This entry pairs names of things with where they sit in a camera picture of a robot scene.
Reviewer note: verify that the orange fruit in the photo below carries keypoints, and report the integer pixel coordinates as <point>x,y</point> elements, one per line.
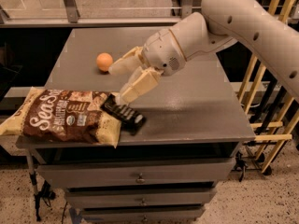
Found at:
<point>104,61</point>

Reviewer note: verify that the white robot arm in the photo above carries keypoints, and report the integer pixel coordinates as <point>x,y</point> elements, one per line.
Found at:
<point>217,26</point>

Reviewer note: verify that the black rxbar chocolate bar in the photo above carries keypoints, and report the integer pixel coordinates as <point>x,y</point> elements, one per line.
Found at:
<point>131,120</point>

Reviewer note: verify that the grey drawer cabinet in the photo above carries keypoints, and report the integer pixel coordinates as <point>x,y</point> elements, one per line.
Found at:
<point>191,115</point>

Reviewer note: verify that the metal window frame rail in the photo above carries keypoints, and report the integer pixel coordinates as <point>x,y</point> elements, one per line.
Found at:
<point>50,13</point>

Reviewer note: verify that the brown sea salt chip bag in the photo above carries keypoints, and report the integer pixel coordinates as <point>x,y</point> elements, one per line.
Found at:
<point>64,116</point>

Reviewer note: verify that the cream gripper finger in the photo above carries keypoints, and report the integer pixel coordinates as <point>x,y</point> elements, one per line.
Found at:
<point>141,81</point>
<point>127,63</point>

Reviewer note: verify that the grey drawer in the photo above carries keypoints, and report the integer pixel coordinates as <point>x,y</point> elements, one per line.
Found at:
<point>94,175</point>
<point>143,215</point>
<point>139,197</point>

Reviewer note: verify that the top grey drawer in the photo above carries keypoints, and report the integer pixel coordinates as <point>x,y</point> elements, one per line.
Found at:
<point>94,175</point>

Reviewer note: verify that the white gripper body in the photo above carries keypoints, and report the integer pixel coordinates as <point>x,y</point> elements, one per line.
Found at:
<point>162,51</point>

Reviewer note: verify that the black tripod stand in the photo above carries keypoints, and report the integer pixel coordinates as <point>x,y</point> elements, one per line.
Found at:
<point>44,194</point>

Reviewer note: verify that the bottom grey drawer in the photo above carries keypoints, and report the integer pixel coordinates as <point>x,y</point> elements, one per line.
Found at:
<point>143,215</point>

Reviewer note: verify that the middle grey drawer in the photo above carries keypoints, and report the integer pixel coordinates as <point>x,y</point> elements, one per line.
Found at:
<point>139,197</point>

